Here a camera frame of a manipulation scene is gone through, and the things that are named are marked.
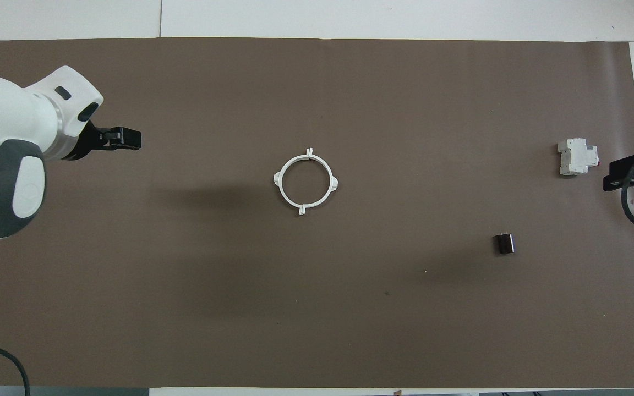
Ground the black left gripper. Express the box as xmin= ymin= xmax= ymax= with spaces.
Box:
xmin=64 ymin=122 xmax=142 ymax=162

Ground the white half ring pipe clamp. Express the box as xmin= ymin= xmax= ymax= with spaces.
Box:
xmin=300 ymin=147 xmax=339 ymax=215
xmin=273 ymin=148 xmax=310 ymax=216

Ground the white circuit breaker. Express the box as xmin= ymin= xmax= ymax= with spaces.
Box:
xmin=557 ymin=138 xmax=599 ymax=178

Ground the small dark brown cylinder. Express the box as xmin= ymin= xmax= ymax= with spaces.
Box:
xmin=492 ymin=233 xmax=517 ymax=256

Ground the large brown table mat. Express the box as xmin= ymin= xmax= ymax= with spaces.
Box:
xmin=0 ymin=37 xmax=634 ymax=389

